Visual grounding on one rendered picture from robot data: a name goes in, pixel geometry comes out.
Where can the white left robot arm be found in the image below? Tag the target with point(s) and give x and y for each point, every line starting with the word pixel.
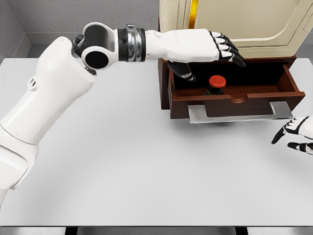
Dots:
pixel 49 80

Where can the cream cabinet with brown frame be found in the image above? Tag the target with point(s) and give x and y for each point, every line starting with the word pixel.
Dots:
pixel 244 24

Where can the red button switch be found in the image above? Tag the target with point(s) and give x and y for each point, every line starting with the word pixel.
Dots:
pixel 216 84

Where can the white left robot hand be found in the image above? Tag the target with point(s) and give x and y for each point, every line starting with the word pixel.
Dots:
pixel 195 46

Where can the brown wooden drawer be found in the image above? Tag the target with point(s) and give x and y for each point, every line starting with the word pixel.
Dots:
pixel 244 102

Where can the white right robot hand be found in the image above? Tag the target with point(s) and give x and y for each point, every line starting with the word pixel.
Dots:
pixel 298 127

